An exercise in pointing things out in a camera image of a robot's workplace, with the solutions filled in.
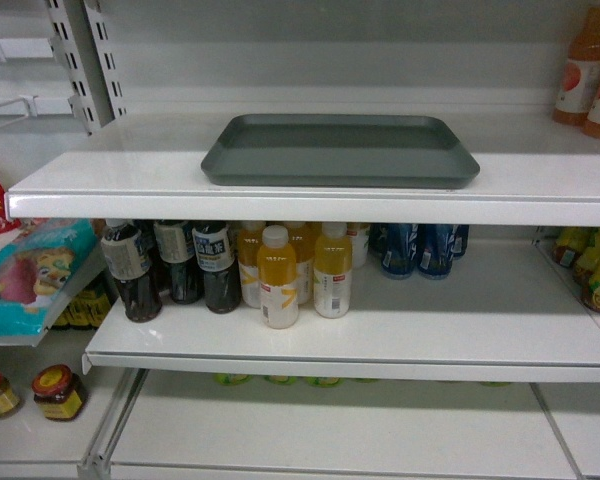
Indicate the blue drink bottle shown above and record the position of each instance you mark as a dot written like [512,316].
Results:
[434,255]
[398,260]

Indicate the perforated shelf upright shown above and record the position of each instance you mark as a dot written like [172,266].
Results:
[82,44]

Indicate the yellow lemon drink bottles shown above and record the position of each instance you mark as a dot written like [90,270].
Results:
[578,248]

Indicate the blue drink bottle left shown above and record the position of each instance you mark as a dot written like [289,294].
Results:
[398,260]

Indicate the orange juice bottle front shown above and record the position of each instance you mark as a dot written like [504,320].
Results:
[276,262]

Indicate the dark tea bottle middle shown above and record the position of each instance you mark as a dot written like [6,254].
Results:
[176,246]

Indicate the grey rectangular serving tray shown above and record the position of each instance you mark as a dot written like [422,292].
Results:
[339,150]

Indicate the yellow juice bottle front right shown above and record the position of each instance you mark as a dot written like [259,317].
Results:
[332,271]

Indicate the dark tea bottle right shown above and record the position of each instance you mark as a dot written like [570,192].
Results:
[216,259]

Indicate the teal snack package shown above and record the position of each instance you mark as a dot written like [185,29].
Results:
[36,266]

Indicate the orange juice bottle back left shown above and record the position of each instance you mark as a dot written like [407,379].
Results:
[249,242]

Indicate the white upper shelf board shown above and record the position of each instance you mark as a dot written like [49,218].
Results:
[532,172]

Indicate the dark tea bottle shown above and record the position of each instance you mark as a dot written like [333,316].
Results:
[131,268]
[216,259]
[176,246]

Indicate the red lid sauce jar right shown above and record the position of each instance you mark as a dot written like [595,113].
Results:
[59,393]

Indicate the white middle shelf board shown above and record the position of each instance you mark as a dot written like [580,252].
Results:
[506,313]

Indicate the blue drink bottle right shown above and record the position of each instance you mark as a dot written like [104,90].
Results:
[434,255]

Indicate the orange juice bottle top left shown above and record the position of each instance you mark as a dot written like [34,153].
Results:
[581,73]

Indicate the white shelf board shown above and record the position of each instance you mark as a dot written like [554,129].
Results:
[506,313]
[532,172]

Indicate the dark tea bottle left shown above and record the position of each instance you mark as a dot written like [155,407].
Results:
[131,268]

